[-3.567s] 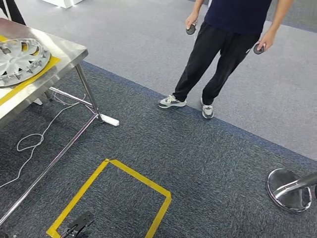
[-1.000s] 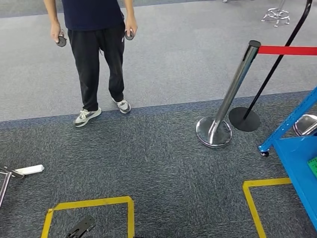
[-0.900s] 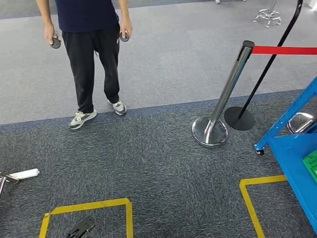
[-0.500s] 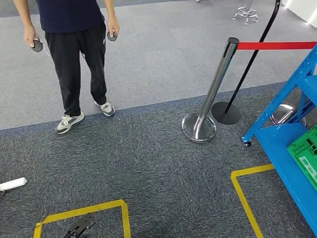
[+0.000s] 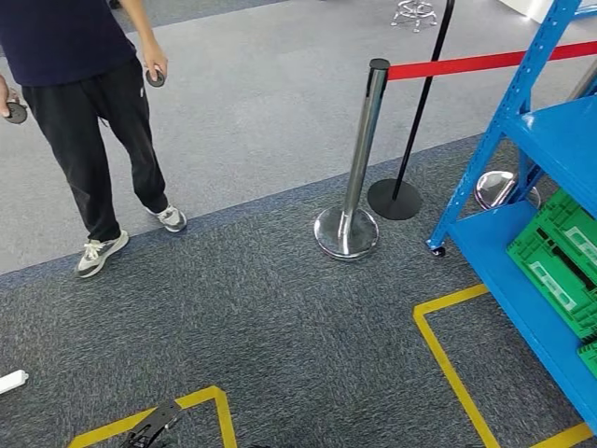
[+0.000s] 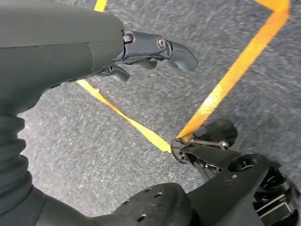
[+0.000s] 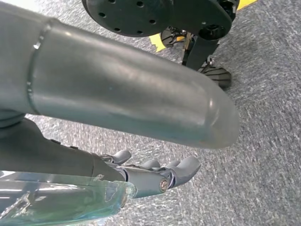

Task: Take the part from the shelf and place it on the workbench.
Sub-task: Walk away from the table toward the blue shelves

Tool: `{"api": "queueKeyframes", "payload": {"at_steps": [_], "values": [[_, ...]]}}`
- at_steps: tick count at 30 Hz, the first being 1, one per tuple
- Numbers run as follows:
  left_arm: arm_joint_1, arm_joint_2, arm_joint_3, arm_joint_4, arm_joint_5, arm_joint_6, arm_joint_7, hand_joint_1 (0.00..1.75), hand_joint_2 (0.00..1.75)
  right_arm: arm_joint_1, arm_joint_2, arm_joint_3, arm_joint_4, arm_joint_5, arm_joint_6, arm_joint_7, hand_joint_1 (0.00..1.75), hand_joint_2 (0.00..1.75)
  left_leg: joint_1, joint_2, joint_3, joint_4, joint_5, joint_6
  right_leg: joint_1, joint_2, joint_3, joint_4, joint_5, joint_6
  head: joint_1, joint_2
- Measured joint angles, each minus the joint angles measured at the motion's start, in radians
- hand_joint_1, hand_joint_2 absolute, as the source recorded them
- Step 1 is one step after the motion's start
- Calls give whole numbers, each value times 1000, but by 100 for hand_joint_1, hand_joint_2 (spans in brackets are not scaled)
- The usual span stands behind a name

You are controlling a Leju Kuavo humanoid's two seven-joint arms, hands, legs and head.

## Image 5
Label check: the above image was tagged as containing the person's left hand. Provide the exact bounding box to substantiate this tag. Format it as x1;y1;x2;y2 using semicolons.
141;37;169;81

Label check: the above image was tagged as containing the person's right hand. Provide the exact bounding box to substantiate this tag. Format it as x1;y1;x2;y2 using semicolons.
0;74;20;119

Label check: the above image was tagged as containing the blue shelf rack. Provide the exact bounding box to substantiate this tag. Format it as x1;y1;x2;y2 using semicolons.
426;0;597;434

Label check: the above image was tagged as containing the person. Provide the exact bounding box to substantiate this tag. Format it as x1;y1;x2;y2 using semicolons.
0;0;188;279

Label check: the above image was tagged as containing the white power strip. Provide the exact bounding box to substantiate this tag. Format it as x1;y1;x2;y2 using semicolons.
0;369;29;397

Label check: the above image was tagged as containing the silver stool base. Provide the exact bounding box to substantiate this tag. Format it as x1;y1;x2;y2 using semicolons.
391;0;439;34

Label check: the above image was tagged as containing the black pole with round base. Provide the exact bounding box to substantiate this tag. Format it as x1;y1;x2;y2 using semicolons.
367;0;456;222

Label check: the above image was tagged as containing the yellow tape square outline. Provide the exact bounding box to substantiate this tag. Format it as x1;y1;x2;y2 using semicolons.
67;385;238;448

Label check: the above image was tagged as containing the red barrier belt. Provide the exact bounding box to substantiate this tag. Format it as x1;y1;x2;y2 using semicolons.
386;39;597;83

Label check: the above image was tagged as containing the white board corner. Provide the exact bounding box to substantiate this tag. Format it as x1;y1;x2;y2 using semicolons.
498;0;556;24

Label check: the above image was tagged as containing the green plastic crate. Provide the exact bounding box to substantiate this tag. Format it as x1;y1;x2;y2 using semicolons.
506;188;597;343
577;338;597;380

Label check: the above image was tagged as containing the chrome stanchion post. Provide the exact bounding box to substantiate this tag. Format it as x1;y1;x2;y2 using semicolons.
313;58;392;261
475;58;597;212

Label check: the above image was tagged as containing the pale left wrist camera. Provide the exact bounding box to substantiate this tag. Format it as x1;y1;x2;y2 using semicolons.
118;399;183;448

